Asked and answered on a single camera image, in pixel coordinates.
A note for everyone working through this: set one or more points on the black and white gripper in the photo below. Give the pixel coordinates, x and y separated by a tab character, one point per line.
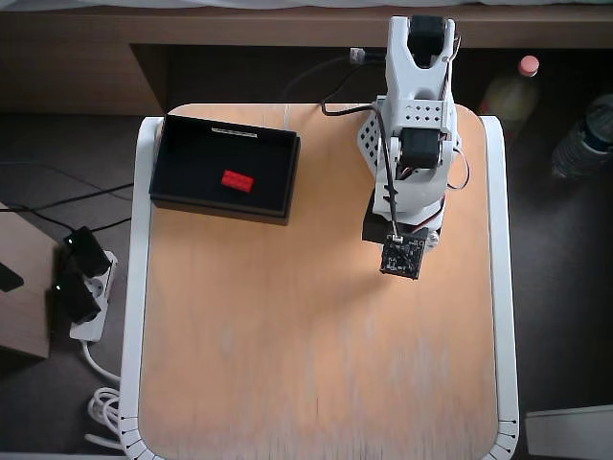
374	230

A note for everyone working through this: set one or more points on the red lego block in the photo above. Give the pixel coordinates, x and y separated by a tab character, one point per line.
237	181

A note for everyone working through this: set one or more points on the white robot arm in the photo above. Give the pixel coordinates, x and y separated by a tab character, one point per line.
412	96

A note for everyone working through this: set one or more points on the black rectangular bin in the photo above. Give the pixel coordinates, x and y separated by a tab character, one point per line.
191	167

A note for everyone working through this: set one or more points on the yellow bottle with pink cap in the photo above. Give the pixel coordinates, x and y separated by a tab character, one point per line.
512	98

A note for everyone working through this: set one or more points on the clear plastic water bottle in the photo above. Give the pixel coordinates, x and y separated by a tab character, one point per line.
582	139

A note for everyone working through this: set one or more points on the white flat box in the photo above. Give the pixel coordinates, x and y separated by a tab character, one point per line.
570	431

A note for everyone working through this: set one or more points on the black power adapter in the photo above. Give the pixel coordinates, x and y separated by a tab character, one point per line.
76	297
88	251

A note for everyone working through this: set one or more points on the white power strip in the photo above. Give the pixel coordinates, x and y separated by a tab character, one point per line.
93	330

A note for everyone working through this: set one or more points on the cardboard box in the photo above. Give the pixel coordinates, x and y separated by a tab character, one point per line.
24	316

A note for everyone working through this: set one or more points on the black phone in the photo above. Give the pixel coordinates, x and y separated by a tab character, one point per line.
8	279

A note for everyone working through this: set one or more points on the black wrist camera board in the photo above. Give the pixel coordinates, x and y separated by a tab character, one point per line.
403	259

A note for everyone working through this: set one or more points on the brown wooden bed frame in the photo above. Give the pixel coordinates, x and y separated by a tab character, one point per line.
72	72

